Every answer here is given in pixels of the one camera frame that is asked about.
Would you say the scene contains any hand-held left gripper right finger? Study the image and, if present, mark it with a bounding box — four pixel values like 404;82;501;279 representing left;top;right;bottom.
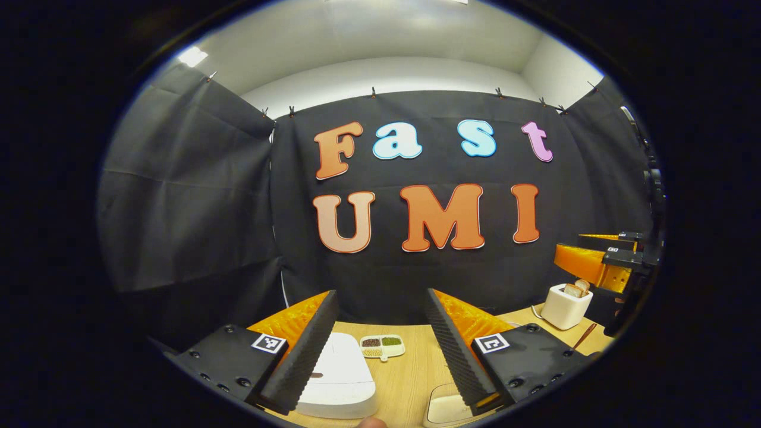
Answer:
426;288;604;417

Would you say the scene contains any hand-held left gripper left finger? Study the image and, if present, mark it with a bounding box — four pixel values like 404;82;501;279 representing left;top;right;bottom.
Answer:
163;289;339;416

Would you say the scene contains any white rice cooker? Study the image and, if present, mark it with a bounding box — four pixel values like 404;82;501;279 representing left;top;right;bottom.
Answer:
265;332;378;420

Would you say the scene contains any brown wooden spoon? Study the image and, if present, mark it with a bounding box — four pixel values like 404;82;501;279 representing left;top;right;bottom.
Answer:
573;323;598;353

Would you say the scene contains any clear rice tray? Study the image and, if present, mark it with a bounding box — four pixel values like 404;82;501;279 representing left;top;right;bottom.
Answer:
423;383;482;428

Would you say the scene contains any white toaster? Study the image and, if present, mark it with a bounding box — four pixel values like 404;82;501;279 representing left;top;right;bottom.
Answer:
540;283;594;331

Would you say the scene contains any white divided bean dish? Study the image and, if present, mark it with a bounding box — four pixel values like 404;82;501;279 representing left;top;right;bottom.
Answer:
359;334;406;362

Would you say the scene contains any black backdrop cloth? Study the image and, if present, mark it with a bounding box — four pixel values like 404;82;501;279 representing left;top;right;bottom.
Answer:
98;59;661;357

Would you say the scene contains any ceiling light panel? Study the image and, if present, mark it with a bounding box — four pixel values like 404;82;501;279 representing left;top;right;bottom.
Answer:
177;46;209;68

